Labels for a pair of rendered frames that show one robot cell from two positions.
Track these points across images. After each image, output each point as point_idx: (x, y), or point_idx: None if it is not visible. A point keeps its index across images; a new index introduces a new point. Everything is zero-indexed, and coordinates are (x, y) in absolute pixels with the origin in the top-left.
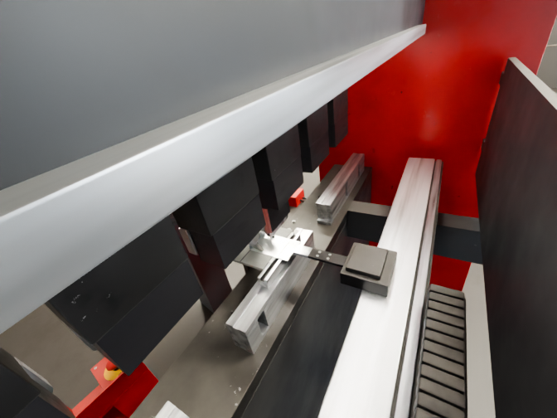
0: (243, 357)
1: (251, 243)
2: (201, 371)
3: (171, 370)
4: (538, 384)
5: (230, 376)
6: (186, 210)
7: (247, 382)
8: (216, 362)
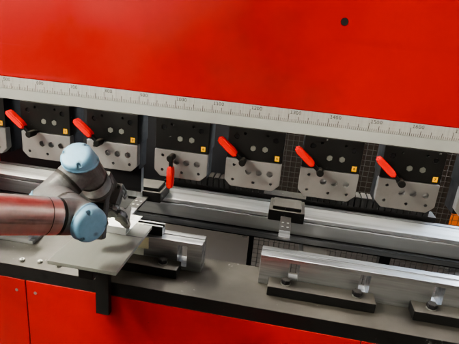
0: (207, 267)
1: (130, 221)
2: (226, 284)
3: (233, 300)
4: (218, 157)
5: (223, 269)
6: (212, 134)
7: (223, 262)
8: (216, 278)
